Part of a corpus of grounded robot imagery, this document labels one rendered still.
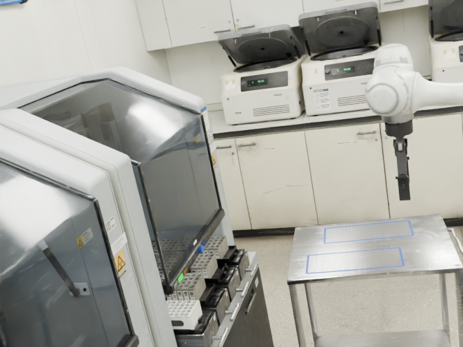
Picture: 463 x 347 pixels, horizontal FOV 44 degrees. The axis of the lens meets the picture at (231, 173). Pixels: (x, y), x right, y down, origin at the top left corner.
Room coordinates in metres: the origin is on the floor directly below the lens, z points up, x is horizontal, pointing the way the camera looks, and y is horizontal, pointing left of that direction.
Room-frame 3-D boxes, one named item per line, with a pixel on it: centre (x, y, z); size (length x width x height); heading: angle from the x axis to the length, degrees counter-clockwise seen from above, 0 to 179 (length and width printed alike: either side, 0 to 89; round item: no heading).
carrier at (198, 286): (1.83, 0.20, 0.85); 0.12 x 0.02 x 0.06; 161
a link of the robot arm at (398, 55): (1.52, -0.48, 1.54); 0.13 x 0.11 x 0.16; 155
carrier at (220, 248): (2.12, 0.10, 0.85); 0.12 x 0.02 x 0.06; 160
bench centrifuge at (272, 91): (4.21, -0.39, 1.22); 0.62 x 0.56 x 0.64; 159
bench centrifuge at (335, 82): (4.03, -0.94, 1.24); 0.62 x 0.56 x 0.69; 161
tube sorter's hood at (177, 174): (1.98, 0.40, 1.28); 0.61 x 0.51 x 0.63; 161
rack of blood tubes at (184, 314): (1.72, 0.34, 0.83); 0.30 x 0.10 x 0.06; 71
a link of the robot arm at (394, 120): (1.53, -0.49, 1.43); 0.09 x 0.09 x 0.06
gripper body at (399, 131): (1.53, -0.49, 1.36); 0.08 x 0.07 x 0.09; 161
